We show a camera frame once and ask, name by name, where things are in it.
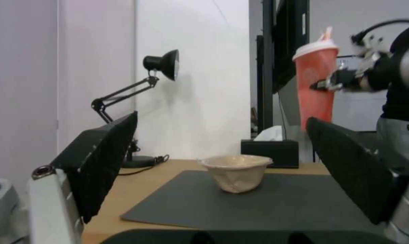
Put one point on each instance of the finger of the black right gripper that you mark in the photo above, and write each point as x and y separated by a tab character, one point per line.
336	80

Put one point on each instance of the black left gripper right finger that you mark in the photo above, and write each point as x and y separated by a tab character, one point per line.
353	175

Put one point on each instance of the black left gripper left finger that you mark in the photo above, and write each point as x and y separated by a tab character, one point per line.
99	162

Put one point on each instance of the orange cup with white lid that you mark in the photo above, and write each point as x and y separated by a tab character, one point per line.
314	106

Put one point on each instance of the orange and white straw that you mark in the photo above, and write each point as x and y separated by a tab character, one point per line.
327	34

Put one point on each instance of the robot front shell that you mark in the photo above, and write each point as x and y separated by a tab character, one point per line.
395	129

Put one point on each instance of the black monitor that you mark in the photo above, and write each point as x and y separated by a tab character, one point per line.
289	38

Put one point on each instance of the white tissue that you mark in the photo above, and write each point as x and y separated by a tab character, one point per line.
270	133

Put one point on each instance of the black tissue box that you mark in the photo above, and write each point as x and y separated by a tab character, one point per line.
269	153

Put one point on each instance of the dark grey desk mat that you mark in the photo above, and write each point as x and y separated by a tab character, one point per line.
252	211

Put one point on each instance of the crumpled beige paper bowl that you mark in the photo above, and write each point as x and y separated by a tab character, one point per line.
236	175

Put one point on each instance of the black desk lamp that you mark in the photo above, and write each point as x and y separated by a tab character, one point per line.
164	62

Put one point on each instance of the black metal frame post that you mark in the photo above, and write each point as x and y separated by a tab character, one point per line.
266	76

